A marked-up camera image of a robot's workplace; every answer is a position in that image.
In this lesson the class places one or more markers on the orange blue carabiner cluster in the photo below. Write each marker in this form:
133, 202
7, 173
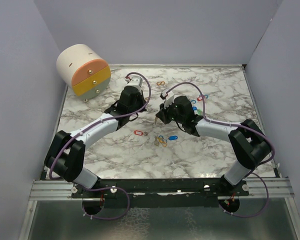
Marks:
162, 140

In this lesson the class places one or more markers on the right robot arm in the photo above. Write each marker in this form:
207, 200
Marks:
249, 144

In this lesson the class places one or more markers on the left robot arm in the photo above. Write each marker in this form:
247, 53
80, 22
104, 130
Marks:
65, 156

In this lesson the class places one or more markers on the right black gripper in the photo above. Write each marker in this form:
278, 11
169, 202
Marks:
162, 113

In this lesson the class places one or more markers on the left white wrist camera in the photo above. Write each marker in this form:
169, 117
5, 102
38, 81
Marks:
135, 81

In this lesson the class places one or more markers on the round three-drawer storage box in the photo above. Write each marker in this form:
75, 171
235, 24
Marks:
84, 71

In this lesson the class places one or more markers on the black mounting base bar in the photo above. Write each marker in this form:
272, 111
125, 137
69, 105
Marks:
159, 192

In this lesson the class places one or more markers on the aluminium rail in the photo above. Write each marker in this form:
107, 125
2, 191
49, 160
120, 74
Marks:
272, 187

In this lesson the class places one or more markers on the orange S carabiner far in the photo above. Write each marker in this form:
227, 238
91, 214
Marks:
160, 83

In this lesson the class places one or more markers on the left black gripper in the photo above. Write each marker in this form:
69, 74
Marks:
140, 96

